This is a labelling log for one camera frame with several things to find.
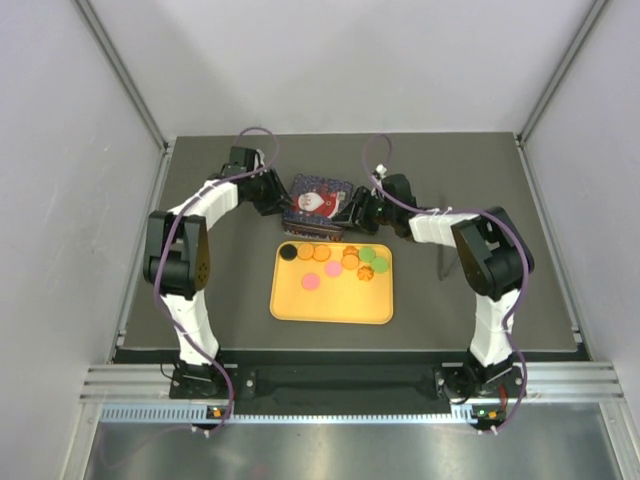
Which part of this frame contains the yellow plastic tray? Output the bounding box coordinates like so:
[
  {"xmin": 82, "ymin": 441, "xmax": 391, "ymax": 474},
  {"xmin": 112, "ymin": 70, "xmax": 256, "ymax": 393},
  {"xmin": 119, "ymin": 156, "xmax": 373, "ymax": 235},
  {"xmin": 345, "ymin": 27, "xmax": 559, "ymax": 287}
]
[{"xmin": 270, "ymin": 241, "xmax": 394, "ymax": 325}]

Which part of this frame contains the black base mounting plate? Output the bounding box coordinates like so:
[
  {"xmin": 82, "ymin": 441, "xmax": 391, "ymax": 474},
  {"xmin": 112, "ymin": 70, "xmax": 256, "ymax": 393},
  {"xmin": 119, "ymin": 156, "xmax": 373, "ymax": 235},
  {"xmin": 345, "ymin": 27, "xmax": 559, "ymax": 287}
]
[{"xmin": 169, "ymin": 350, "xmax": 524, "ymax": 414}]

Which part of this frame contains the tan round patterned biscuit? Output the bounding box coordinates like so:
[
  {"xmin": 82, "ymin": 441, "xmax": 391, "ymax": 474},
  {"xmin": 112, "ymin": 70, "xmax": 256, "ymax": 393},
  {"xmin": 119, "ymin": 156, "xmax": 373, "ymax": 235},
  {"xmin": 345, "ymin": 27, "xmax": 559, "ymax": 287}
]
[{"xmin": 297, "ymin": 243, "xmax": 315, "ymax": 261}]

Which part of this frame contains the gold tin lid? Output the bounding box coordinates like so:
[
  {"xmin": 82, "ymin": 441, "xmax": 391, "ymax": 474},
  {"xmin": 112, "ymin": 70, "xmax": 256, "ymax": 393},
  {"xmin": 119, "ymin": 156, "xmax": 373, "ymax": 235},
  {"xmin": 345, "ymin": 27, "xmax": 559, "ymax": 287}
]
[{"xmin": 282, "ymin": 174, "xmax": 354, "ymax": 230}]

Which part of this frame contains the orange swirl cookie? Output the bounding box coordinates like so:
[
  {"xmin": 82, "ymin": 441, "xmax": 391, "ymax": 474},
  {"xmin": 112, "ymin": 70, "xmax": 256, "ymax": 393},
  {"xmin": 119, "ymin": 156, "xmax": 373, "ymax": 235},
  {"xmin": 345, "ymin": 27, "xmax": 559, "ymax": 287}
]
[
  {"xmin": 357, "ymin": 265, "xmax": 375, "ymax": 282},
  {"xmin": 343, "ymin": 245, "xmax": 359, "ymax": 257}
]

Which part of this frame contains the aluminium frame rail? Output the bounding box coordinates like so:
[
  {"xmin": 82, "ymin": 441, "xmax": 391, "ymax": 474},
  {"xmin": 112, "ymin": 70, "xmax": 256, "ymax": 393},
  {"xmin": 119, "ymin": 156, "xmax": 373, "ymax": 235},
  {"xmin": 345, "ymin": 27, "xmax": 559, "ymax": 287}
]
[{"xmin": 80, "ymin": 362, "xmax": 624, "ymax": 426}]

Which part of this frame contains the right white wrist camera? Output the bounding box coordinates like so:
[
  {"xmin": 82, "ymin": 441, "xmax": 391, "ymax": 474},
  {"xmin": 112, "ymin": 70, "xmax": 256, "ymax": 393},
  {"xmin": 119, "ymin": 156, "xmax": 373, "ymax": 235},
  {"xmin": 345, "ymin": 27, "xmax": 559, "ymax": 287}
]
[{"xmin": 376, "ymin": 164, "xmax": 388, "ymax": 178}]

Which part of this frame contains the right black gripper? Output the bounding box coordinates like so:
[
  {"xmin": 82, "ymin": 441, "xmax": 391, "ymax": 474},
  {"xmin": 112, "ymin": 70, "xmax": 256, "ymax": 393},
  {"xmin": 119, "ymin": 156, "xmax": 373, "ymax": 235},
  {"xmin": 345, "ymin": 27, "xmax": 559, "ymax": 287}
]
[{"xmin": 332, "ymin": 188, "xmax": 397, "ymax": 237}]

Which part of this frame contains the decorated cookie tin box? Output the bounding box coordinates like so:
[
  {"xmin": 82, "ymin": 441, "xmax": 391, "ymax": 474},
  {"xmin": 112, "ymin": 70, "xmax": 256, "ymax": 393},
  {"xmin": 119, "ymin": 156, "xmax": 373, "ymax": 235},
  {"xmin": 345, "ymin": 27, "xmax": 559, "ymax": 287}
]
[{"xmin": 282, "ymin": 221, "xmax": 345, "ymax": 242}]

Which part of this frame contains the pink sandwich cookie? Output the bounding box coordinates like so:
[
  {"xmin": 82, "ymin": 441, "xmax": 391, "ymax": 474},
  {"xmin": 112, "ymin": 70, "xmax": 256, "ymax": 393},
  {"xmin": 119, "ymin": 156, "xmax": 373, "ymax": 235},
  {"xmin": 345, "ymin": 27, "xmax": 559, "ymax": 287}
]
[
  {"xmin": 301, "ymin": 273, "xmax": 321, "ymax": 291},
  {"xmin": 324, "ymin": 261, "xmax": 343, "ymax": 278}
]

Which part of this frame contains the green cookie upper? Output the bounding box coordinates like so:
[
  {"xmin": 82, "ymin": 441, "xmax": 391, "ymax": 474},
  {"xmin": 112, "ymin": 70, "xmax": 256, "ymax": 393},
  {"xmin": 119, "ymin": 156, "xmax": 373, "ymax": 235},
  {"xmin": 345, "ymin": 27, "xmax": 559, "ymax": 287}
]
[{"xmin": 358, "ymin": 246, "xmax": 376, "ymax": 263}]

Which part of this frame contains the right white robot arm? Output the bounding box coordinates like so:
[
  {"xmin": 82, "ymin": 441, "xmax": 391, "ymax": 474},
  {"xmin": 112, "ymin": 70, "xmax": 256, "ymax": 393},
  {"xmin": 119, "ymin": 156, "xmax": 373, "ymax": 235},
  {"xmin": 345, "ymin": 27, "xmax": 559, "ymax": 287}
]
[{"xmin": 333, "ymin": 174, "xmax": 534, "ymax": 400}]

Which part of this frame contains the black sandwich cookie corner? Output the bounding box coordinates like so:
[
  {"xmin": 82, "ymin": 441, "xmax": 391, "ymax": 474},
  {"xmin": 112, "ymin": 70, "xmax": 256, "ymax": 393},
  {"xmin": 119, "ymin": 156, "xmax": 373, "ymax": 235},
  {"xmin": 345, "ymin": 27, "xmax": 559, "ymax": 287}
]
[{"xmin": 279, "ymin": 244, "xmax": 297, "ymax": 261}]

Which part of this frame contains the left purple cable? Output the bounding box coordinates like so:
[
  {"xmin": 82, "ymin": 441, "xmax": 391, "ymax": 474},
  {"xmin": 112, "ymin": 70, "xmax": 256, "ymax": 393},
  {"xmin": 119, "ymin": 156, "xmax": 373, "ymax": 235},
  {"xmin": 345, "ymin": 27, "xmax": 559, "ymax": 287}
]
[{"xmin": 152, "ymin": 128, "xmax": 280, "ymax": 434}]

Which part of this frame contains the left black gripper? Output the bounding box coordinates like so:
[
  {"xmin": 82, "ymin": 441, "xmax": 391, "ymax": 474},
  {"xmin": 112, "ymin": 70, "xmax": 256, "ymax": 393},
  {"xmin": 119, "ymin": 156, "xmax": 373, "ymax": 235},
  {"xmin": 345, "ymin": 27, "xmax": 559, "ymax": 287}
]
[{"xmin": 249, "ymin": 167, "xmax": 296, "ymax": 216}]

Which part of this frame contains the orange swirl cookie right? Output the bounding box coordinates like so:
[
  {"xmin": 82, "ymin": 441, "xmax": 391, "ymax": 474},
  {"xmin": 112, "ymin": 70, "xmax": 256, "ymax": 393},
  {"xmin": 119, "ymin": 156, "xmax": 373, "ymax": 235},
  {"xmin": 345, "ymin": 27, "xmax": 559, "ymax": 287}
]
[{"xmin": 357, "ymin": 265, "xmax": 375, "ymax": 282}]

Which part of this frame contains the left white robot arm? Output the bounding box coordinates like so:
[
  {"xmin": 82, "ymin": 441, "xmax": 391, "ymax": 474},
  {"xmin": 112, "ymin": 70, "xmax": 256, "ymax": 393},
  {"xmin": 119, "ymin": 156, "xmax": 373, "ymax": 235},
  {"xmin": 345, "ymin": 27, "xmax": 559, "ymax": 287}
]
[{"xmin": 143, "ymin": 146, "xmax": 293, "ymax": 397}]

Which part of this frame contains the orange swirl cookie upper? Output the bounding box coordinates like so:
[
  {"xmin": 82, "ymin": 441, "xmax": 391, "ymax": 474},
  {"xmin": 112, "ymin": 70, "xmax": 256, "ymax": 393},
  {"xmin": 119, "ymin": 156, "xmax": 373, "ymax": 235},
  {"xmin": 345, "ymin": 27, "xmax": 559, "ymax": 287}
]
[{"xmin": 343, "ymin": 245, "xmax": 359, "ymax": 257}]

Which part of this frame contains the green cookie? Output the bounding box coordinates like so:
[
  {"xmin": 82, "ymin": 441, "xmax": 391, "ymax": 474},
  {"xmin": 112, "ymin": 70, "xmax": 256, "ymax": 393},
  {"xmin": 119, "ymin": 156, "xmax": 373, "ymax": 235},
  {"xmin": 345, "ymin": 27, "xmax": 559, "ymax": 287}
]
[
  {"xmin": 370, "ymin": 256, "xmax": 389, "ymax": 274},
  {"xmin": 358, "ymin": 246, "xmax": 376, "ymax": 263}
]

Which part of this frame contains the purple cable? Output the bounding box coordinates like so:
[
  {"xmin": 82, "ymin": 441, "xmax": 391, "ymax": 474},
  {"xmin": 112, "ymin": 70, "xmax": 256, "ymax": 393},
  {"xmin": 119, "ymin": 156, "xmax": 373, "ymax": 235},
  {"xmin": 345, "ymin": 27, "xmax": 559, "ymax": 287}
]
[
  {"xmin": 361, "ymin": 133, "xmax": 531, "ymax": 436},
  {"xmin": 152, "ymin": 128, "xmax": 280, "ymax": 434}
]

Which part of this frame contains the pink sandwich cookie upper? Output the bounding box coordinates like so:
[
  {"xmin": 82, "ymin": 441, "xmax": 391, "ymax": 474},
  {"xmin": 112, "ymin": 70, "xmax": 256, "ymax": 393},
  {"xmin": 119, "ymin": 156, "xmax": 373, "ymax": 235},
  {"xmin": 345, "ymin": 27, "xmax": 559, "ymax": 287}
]
[{"xmin": 324, "ymin": 261, "xmax": 343, "ymax": 278}]

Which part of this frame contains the green cookie right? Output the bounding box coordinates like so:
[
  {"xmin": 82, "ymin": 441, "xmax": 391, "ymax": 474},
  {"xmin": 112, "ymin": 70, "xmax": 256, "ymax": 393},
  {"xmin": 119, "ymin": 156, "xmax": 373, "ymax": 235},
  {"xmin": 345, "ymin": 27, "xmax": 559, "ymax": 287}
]
[{"xmin": 370, "ymin": 256, "xmax": 389, "ymax": 274}]

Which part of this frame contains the tan round biscuit behind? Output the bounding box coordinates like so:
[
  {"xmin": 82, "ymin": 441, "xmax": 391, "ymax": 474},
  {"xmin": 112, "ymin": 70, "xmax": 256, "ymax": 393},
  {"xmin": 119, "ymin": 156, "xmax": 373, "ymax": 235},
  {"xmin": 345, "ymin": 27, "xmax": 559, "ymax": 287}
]
[{"xmin": 312, "ymin": 244, "xmax": 331, "ymax": 262}]

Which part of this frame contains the pink sandwich cookie lower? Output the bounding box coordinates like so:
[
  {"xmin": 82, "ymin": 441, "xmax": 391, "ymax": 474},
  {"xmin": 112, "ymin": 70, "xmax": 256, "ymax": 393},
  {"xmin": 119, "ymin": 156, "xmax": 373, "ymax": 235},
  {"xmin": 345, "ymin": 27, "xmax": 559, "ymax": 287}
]
[{"xmin": 301, "ymin": 273, "xmax": 321, "ymax": 291}]

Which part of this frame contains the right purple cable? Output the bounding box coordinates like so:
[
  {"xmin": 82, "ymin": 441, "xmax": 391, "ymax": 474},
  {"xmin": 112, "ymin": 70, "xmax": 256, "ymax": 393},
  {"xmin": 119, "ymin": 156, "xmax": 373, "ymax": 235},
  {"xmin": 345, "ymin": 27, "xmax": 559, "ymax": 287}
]
[{"xmin": 361, "ymin": 133, "xmax": 531, "ymax": 436}]

